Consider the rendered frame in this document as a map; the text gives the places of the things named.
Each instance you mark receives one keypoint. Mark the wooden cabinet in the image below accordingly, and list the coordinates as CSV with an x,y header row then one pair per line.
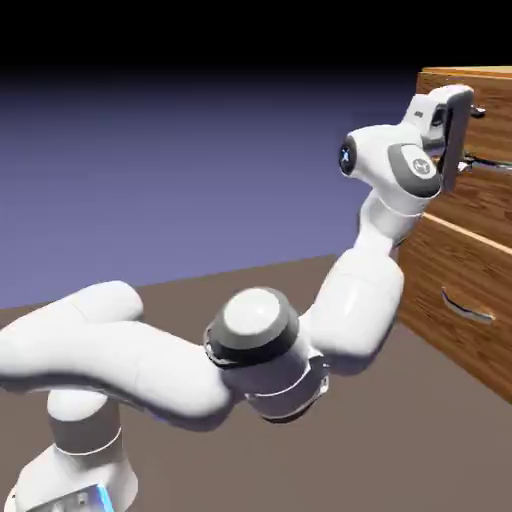
x,y
488,72

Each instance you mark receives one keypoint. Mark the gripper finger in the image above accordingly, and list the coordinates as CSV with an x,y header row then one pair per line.
x,y
478,110
465,165

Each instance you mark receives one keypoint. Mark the short wooden drawer front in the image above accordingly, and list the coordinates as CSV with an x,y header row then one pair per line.
x,y
440,352

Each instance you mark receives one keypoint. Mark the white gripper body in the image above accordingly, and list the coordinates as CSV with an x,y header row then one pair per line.
x,y
458,132

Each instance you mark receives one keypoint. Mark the tall wooden drawer front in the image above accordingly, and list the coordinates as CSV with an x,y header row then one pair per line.
x,y
492,200

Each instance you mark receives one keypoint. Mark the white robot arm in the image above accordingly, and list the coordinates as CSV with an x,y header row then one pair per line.
x,y
120,352

